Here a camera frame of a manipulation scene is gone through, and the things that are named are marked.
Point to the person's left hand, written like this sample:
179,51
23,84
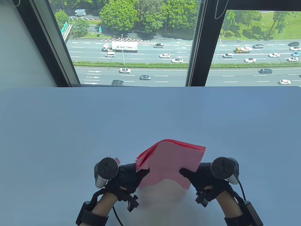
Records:
128,175

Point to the person's right hand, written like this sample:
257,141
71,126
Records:
202,176

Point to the person's left thumb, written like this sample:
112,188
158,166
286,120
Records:
143,173

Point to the person's right thumb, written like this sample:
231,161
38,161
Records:
187,173

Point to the red plastic bag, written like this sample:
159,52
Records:
169,162

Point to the person's left forearm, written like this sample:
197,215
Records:
104,202

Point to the person's right forearm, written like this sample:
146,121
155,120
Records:
229,203

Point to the black and white left glove controller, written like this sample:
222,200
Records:
107,169

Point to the black and white glove controller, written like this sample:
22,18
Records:
223,168
107,169

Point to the black and white right glove controller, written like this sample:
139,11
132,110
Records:
223,168

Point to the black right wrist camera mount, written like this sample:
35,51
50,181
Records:
202,199

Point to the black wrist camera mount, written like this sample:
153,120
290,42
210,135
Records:
202,199
131,202

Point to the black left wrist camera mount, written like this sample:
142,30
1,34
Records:
131,202

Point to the dark window frame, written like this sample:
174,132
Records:
203,47

